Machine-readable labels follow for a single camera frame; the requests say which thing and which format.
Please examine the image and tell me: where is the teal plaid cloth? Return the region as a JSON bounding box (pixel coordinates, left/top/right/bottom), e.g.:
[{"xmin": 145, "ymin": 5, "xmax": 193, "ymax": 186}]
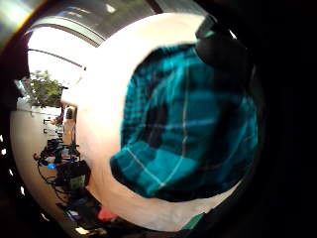
[{"xmin": 109, "ymin": 44, "xmax": 260, "ymax": 203}]

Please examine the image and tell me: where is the green potted plant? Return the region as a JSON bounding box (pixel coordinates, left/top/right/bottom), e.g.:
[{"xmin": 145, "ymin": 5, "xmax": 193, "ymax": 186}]
[{"xmin": 27, "ymin": 69, "xmax": 64, "ymax": 109}]

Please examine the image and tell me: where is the red object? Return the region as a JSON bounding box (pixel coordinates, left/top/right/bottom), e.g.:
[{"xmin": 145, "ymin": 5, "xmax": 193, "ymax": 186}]
[{"xmin": 96, "ymin": 205, "xmax": 119, "ymax": 223}]

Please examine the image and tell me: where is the black equipment with cables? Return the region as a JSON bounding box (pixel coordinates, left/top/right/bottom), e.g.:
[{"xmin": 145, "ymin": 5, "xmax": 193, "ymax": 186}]
[{"xmin": 32, "ymin": 138, "xmax": 92, "ymax": 196}]

